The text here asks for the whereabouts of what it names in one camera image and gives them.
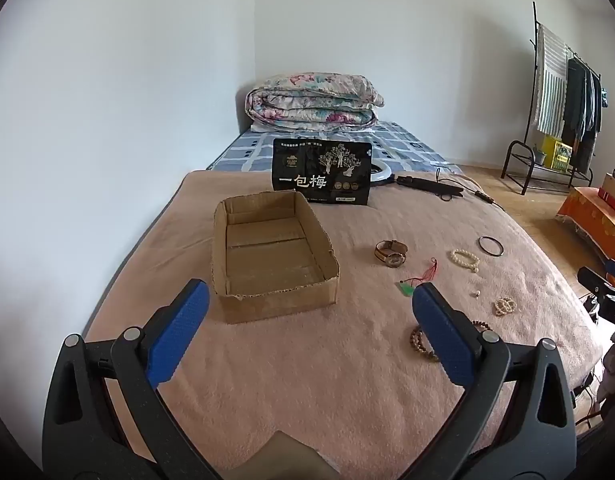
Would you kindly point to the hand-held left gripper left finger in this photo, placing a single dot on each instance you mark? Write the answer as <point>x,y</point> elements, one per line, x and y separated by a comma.
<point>180,330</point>

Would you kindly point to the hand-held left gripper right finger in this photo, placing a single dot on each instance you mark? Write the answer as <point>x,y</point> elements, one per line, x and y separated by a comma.
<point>440,335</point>

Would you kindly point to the thin black bangle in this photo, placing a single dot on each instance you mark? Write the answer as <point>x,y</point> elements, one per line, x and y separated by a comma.
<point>480,246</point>

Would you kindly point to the cardboard box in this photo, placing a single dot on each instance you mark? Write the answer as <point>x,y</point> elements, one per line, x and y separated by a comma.
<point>272,265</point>

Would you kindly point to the yellow box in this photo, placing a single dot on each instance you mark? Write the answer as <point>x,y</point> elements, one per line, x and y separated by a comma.
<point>557,154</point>

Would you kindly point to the black folded tripod stand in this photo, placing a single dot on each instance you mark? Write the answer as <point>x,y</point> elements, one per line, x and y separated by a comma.
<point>427,184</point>

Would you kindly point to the black metal clothes rack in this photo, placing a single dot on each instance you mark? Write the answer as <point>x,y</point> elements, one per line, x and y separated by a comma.
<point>517,146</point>

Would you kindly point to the dark hanging clothes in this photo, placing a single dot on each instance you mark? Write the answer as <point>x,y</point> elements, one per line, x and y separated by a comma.
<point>582,105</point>

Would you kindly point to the blue checked bedsheet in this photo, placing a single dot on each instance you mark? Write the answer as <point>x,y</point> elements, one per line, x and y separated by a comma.
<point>407,147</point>

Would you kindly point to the black snack bag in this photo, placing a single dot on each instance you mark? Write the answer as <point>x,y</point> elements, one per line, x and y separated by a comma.
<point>320,172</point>

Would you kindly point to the striped hanging towel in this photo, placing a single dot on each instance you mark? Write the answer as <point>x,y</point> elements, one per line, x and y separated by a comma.
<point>550,80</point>

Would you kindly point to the folded floral quilt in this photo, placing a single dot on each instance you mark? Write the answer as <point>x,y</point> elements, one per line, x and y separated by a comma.
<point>312,102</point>

